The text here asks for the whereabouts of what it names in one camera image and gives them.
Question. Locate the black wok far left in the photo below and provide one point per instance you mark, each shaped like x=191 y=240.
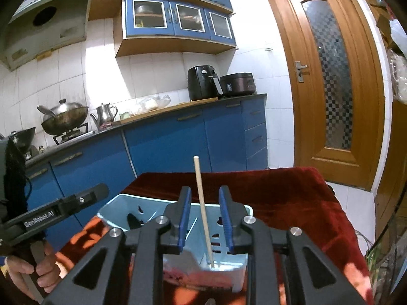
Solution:
x=23 y=139

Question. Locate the white plastic bag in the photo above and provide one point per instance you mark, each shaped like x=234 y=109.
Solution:
x=398 y=36

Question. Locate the range hood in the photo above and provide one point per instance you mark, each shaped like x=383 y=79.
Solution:
x=48 y=26

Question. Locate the dark rice cooker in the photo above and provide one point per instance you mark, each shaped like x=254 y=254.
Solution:
x=238 y=84

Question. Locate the metal door handle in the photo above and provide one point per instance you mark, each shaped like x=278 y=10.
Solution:
x=299 y=71

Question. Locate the wooden door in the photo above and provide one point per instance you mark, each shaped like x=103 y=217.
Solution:
x=339 y=108

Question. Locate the wooden niche shelf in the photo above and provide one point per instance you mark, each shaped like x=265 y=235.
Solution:
x=392 y=166

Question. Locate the wok with lid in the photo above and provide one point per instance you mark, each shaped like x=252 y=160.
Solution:
x=63 y=117

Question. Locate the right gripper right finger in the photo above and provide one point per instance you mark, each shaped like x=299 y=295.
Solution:
x=310 y=277

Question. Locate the blue base cabinets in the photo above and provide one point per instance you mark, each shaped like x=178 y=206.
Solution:
x=227 y=135

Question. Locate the gas stove burner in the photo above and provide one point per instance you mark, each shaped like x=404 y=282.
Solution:
x=72 y=134

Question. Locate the black air fryer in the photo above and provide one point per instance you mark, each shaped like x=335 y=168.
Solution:
x=203 y=83

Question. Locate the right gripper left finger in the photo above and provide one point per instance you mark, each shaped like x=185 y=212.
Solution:
x=126 y=267

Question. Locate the bamboo chopstick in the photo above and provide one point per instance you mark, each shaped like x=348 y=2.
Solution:
x=203 y=209

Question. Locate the light blue utensil box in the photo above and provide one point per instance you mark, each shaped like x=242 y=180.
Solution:
x=191 y=268

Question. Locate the blue glass-door wall cabinet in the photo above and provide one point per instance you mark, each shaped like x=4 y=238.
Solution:
x=156 y=26

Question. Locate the steel kettle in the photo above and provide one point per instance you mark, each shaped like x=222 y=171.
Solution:
x=105 y=115

